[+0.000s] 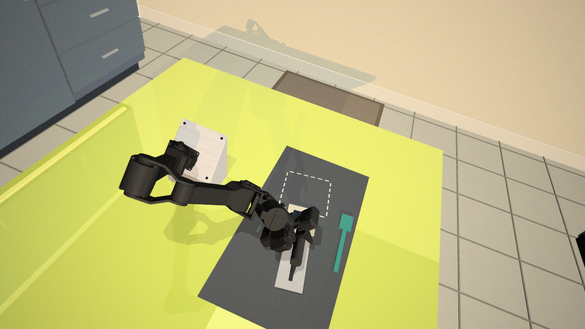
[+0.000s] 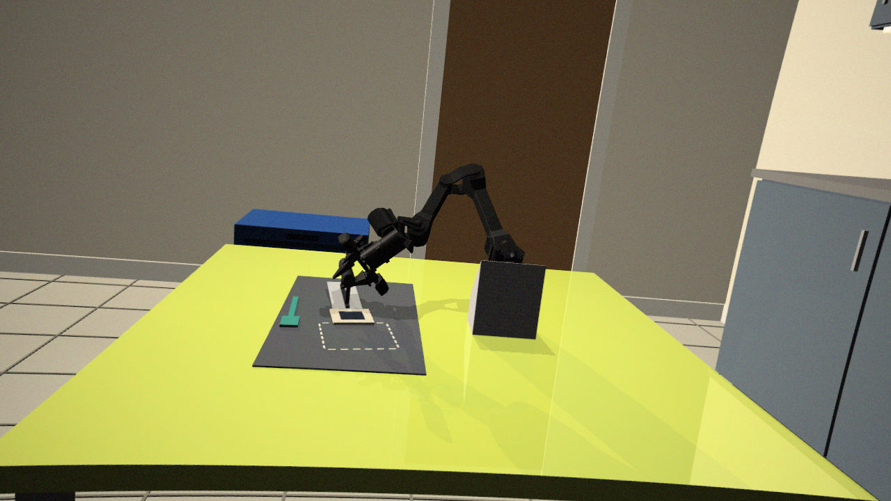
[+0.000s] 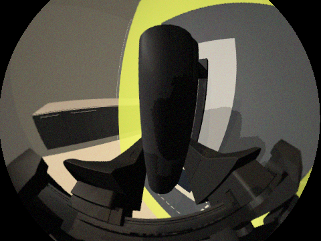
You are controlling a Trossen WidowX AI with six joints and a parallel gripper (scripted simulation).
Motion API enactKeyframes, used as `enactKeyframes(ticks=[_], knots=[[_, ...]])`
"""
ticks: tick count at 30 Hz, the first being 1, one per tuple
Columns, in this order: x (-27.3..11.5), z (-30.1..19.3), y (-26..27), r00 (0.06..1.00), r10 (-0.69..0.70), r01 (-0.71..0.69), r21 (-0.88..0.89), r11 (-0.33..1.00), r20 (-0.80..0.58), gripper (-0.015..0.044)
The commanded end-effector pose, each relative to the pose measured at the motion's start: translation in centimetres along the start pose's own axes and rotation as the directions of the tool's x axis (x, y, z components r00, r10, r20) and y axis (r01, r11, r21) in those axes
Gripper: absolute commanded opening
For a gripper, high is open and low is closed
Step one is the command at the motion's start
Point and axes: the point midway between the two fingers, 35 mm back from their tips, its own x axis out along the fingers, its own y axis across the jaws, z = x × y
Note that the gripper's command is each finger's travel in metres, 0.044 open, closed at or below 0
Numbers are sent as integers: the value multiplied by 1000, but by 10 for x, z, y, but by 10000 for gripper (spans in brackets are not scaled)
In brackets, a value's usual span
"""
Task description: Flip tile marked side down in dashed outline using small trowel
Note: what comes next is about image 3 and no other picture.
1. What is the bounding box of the cream square tile with dark centre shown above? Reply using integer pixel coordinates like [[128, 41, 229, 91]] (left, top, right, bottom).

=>
[[175, 168, 195, 201]]

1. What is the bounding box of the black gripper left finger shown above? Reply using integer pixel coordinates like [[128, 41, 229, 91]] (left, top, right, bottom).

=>
[[64, 137, 146, 212]]

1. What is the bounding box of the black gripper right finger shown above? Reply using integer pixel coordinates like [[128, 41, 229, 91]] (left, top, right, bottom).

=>
[[184, 139, 261, 206]]

